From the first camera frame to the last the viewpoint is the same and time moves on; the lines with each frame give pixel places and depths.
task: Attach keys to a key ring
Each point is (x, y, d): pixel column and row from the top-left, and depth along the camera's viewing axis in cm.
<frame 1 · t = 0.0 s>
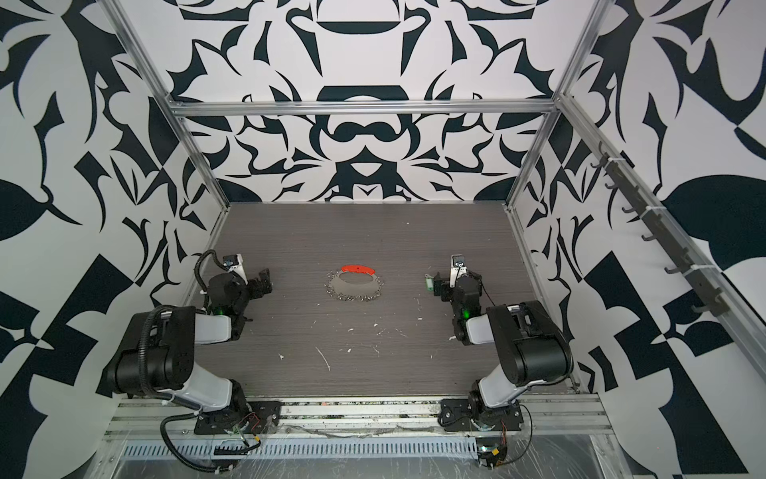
left hand: (247, 268, 94), fingers open
right hand: (454, 268, 95), fingers open
silver key ring chain: (353, 274, 102), on the table

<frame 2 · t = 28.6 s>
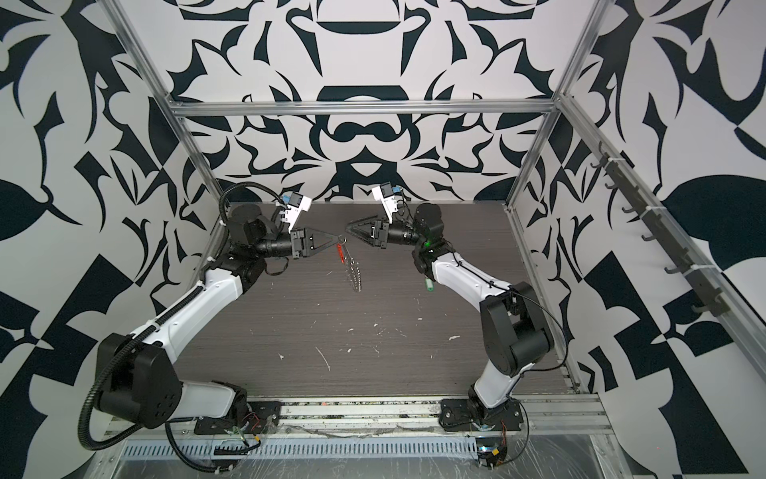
left hand: (334, 235, 70), fingers closed
right hand: (348, 228, 71), fingers open
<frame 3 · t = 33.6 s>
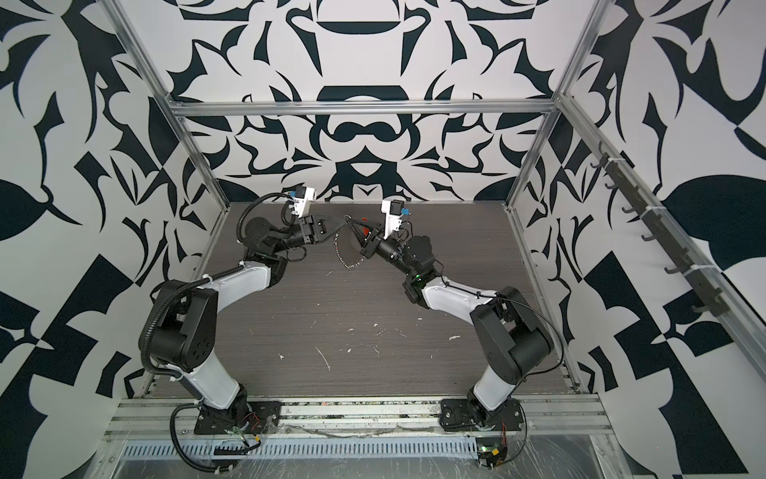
left hand: (343, 218, 73), fingers closed
right hand: (349, 220, 73), fingers closed
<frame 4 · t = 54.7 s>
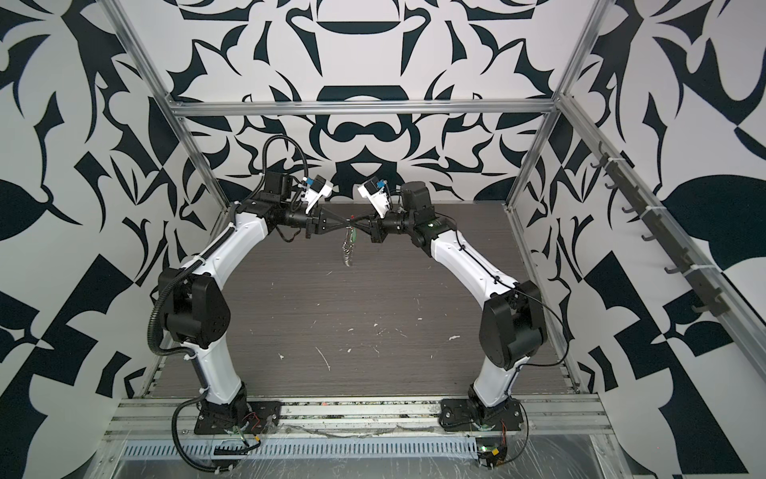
left hand: (346, 221, 79), fingers closed
right hand: (351, 218, 77), fingers closed
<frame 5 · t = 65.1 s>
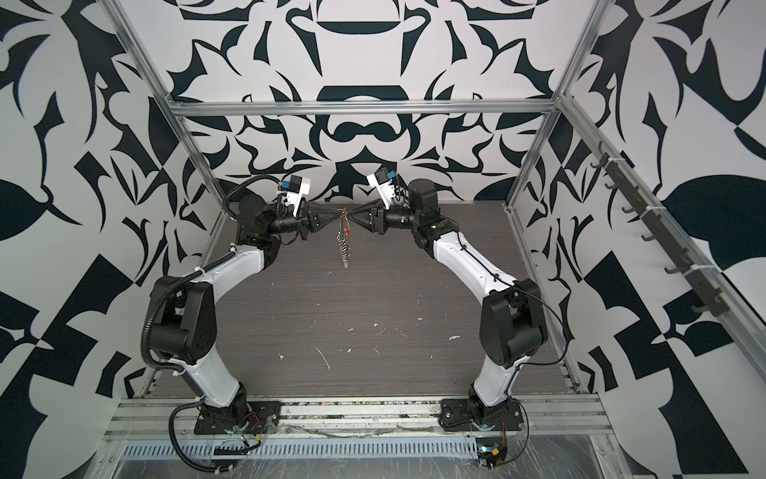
left hand: (337, 207, 75), fingers closed
right hand: (351, 211, 75), fingers open
